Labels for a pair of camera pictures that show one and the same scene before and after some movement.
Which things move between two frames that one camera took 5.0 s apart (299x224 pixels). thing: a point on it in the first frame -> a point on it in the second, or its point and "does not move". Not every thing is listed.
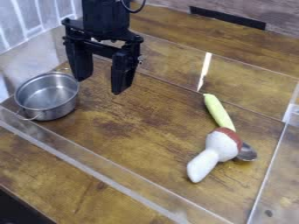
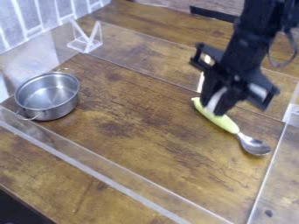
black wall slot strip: (229, 17) does not move
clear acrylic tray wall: (113, 171) does not move
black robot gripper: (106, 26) -> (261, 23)
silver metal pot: (46, 96) does not move
